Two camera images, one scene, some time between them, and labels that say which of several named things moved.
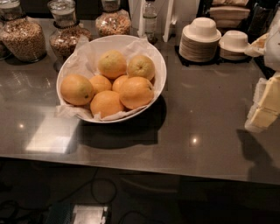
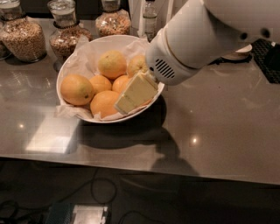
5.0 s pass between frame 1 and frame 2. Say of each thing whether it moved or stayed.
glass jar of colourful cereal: stayed
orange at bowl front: stayed
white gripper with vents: moved
